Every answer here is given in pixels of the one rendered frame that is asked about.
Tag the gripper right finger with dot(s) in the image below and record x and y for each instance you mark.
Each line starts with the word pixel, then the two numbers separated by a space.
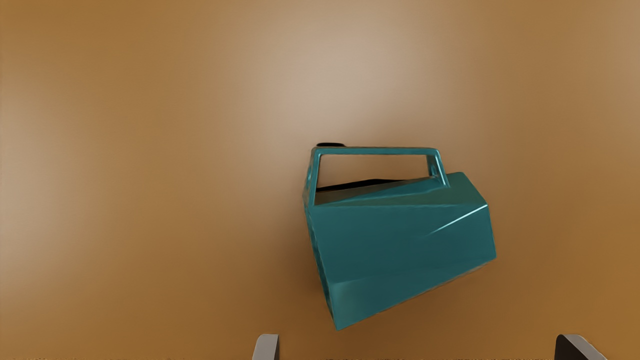
pixel 577 349

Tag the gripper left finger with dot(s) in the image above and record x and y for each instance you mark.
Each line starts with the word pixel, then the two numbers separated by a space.
pixel 265 348

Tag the teal faceted mug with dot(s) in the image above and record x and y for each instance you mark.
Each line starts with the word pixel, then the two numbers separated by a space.
pixel 395 240

